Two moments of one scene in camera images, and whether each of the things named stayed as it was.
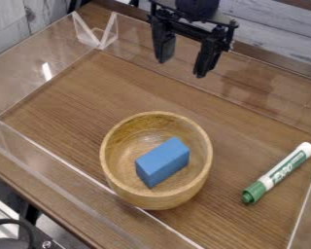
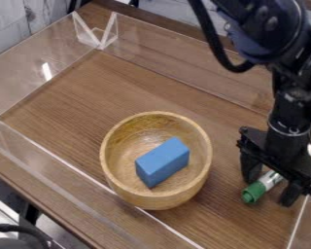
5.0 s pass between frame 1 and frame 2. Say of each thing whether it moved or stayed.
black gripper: moved
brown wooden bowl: stayed
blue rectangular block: stayed
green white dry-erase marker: stayed
